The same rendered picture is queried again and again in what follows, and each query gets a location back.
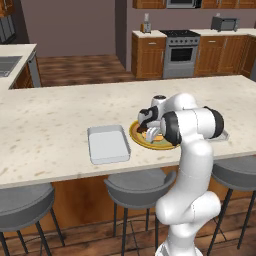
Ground steel oven with hob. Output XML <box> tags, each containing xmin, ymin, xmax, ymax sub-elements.
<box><xmin>159</xmin><ymin>29</ymin><xmax>202</xmax><ymax>80</ymax></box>

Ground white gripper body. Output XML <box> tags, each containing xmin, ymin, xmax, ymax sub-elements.
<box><xmin>144</xmin><ymin>126</ymin><xmax>162</xmax><ymax>142</ymax></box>

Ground steel sink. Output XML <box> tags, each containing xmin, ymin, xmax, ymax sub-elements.
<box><xmin>0</xmin><ymin>55</ymin><xmax>23</xmax><ymax>78</ymax></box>

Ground grey toaster oven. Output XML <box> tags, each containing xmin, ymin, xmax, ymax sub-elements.
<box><xmin>210</xmin><ymin>15</ymin><xmax>240</xmax><ymax>33</ymax></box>

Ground steel microwave oven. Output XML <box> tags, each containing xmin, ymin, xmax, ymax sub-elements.
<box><xmin>165</xmin><ymin>0</ymin><xmax>202</xmax><ymax>10</ymax></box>

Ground orange vegetable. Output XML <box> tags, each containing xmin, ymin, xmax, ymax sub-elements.
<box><xmin>142</xmin><ymin>131</ymin><xmax>166</xmax><ymax>142</ymax></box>

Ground grey bar stool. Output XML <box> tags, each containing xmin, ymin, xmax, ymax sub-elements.
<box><xmin>0</xmin><ymin>182</ymin><xmax>66</xmax><ymax>256</ymax></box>
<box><xmin>103</xmin><ymin>168</ymin><xmax>177</xmax><ymax>256</ymax></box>
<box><xmin>206</xmin><ymin>155</ymin><xmax>256</xmax><ymax>256</ymax></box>

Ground wooden base cupboards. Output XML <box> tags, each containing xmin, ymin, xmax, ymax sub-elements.
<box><xmin>194</xmin><ymin>34</ymin><xmax>256</xmax><ymax>79</ymax></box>

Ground steel dishwasher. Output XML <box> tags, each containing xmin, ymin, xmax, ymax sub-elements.
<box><xmin>27</xmin><ymin>50</ymin><xmax>42</xmax><ymax>89</ymax></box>

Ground wooden base cupboard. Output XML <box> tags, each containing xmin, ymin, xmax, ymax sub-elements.
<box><xmin>131</xmin><ymin>34</ymin><xmax>167</xmax><ymax>80</ymax></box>

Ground large yellow plate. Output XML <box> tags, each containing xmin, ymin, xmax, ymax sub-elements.
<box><xmin>129</xmin><ymin>119</ymin><xmax>181</xmax><ymax>151</ymax></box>

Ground wooden wall cupboard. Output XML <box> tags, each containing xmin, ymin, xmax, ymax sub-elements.
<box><xmin>132</xmin><ymin>0</ymin><xmax>167</xmax><ymax>10</ymax></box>

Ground wooden wall cupboards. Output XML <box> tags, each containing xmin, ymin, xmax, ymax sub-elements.
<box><xmin>201</xmin><ymin>0</ymin><xmax>256</xmax><ymax>10</ymax></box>

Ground blender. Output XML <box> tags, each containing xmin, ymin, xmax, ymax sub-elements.
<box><xmin>141</xmin><ymin>12</ymin><xmax>152</xmax><ymax>34</ymax></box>

